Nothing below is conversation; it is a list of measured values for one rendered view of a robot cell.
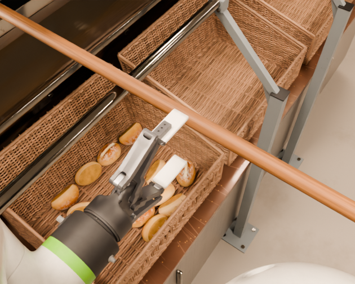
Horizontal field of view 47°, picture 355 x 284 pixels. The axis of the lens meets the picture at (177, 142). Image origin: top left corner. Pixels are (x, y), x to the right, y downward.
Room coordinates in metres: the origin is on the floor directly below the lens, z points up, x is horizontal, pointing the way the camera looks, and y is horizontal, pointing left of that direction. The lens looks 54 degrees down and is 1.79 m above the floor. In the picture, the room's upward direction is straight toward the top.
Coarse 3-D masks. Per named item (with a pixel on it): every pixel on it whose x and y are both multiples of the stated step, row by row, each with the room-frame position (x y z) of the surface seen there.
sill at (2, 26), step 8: (8, 0) 0.87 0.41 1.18; (16, 0) 0.87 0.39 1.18; (24, 0) 0.87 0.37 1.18; (32, 0) 0.87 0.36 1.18; (40, 0) 0.89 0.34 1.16; (48, 0) 0.91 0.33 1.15; (16, 8) 0.84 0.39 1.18; (24, 8) 0.85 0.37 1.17; (32, 8) 0.87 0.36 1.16; (40, 8) 0.88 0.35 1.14; (0, 24) 0.79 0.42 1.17; (8, 24) 0.81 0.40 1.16; (0, 32) 0.78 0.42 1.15
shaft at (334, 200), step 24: (24, 24) 0.74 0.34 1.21; (72, 48) 0.66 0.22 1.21; (96, 72) 0.61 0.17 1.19; (120, 72) 0.59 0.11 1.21; (144, 96) 0.54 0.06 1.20; (192, 120) 0.47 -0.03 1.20; (240, 144) 0.42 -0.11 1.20; (264, 168) 0.38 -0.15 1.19; (288, 168) 0.37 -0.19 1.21; (312, 192) 0.33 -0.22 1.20; (336, 192) 0.32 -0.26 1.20
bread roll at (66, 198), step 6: (72, 186) 0.65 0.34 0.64; (60, 192) 0.64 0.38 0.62; (66, 192) 0.63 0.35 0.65; (72, 192) 0.63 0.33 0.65; (78, 192) 0.64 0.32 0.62; (54, 198) 0.62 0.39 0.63; (60, 198) 0.61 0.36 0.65; (66, 198) 0.61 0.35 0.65; (72, 198) 0.62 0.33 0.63; (54, 204) 0.59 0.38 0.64; (60, 204) 0.59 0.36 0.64; (66, 204) 0.60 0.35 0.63; (72, 204) 0.61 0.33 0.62; (60, 210) 0.59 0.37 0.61
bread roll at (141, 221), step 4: (152, 208) 0.58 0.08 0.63; (148, 212) 0.57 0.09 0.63; (152, 212) 0.57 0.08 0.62; (140, 216) 0.55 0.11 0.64; (144, 216) 0.55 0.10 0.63; (148, 216) 0.56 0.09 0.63; (152, 216) 0.56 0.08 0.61; (136, 220) 0.54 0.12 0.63; (140, 220) 0.54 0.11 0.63; (144, 220) 0.54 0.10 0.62; (132, 224) 0.53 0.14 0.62; (136, 224) 0.53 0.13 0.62; (140, 224) 0.54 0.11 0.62; (144, 224) 0.54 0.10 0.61
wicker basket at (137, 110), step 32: (96, 96) 0.91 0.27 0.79; (128, 96) 0.95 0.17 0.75; (32, 128) 0.73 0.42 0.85; (96, 128) 0.85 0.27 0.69; (0, 160) 0.63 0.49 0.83; (32, 160) 0.67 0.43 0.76; (64, 160) 0.73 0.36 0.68; (96, 160) 0.79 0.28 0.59; (192, 160) 0.78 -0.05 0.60; (32, 192) 0.62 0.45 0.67; (96, 192) 0.66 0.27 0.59; (192, 192) 0.58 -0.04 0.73; (32, 224) 0.45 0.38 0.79; (128, 256) 0.44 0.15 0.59
